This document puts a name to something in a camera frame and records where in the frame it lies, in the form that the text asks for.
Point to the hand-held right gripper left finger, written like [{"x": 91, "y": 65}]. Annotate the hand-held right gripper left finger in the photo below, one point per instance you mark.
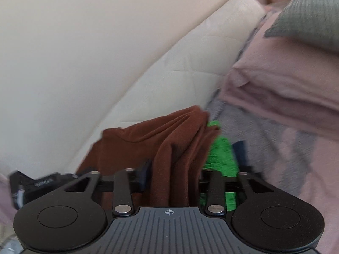
[{"x": 144, "y": 176}]

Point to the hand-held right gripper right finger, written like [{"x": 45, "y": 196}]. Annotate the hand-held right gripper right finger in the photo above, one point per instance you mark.
[{"x": 215, "y": 190}]

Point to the green garment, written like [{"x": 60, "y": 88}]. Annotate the green garment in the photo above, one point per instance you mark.
[{"x": 223, "y": 156}]

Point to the brown garment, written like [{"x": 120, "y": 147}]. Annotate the brown garment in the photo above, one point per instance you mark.
[{"x": 169, "y": 148}]

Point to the grey pink herringbone blanket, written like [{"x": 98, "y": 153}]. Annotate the grey pink herringbone blanket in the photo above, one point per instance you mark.
[{"x": 280, "y": 158}]

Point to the pink pillow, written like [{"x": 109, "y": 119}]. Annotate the pink pillow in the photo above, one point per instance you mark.
[{"x": 286, "y": 84}]

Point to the grey knitted cushion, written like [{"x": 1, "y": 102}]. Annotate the grey knitted cushion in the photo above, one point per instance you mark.
[{"x": 308, "y": 18}]

